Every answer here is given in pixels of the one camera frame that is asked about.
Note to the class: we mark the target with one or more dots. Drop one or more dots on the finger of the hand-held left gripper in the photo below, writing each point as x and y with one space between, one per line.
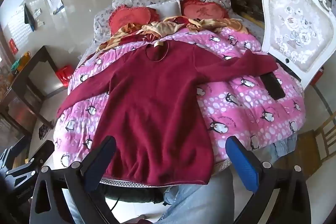
31 153

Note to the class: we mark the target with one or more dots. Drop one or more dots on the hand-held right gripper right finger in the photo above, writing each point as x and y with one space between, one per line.
241 163

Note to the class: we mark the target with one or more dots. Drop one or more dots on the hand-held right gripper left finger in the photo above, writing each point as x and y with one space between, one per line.
101 163

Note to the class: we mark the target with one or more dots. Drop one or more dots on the dark red sweater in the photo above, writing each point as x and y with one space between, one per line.
157 108

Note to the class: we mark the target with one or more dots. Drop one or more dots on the pink penguin blanket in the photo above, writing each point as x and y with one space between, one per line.
236 113

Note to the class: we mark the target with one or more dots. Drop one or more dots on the person's jeans legs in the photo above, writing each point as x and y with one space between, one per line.
199 203

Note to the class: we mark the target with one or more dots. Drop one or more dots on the wooden chair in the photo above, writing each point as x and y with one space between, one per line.
309 148

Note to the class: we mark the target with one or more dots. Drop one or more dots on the dark red cloth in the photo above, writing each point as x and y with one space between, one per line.
141 220

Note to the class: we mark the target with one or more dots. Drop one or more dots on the black phone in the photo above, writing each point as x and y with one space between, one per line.
273 86

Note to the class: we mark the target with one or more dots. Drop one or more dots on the red box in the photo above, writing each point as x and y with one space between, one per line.
64 75

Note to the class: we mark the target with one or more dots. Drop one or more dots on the yellow and green bags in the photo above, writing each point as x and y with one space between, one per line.
21 61

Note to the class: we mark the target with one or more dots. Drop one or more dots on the dark wooden desk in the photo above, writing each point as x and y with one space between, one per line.
39 56

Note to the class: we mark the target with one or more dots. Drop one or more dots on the dark hanging cloth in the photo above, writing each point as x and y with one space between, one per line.
29 16

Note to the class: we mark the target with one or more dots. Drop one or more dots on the white ornate chair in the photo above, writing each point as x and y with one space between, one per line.
296 29

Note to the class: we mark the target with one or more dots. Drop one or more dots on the red heart pillow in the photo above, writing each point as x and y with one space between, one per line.
131 19
204 10

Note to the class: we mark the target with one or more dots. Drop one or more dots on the gold and red quilt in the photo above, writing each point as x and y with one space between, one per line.
162 27

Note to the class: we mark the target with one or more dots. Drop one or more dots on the dark wooden cabinet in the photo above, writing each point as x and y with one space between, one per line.
244 3

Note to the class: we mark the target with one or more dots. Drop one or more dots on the small white pillow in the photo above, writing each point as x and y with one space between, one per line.
168 7

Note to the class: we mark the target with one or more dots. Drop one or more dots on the red wall sign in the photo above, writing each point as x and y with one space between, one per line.
13 45

